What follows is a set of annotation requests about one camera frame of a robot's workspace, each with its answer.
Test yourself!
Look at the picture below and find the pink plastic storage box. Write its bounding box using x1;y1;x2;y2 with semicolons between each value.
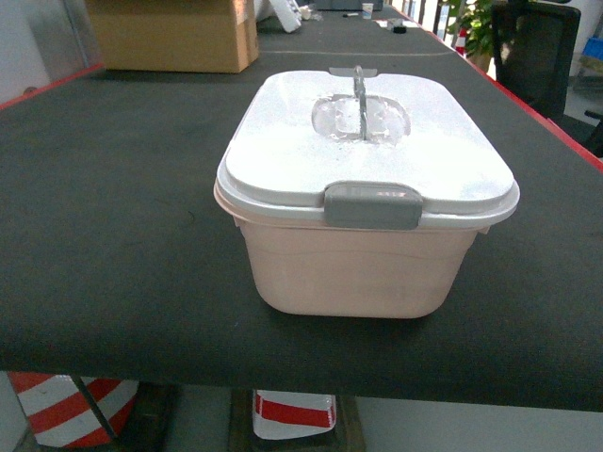
214;187;487;318

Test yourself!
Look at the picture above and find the open cardboard box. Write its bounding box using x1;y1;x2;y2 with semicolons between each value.
85;1;259;73

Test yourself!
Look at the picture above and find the grey lid latch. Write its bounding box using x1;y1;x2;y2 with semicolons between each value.
324;181;423;231

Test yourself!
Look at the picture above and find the dark grey table mat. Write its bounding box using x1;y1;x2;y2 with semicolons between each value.
1;13;602;412

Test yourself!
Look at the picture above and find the red white traffic cone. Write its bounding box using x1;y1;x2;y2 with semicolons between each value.
454;27;467;57

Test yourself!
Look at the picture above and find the green potted plant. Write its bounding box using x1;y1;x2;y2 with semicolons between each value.
438;0;494;73

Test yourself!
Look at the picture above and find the black office chair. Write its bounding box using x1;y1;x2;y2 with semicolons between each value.
489;2;603;156

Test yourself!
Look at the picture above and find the red white cone under table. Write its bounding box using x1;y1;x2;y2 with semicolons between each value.
8;372;139;448

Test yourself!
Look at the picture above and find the white box lid with handle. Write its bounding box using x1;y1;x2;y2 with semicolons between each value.
215;70;520;229

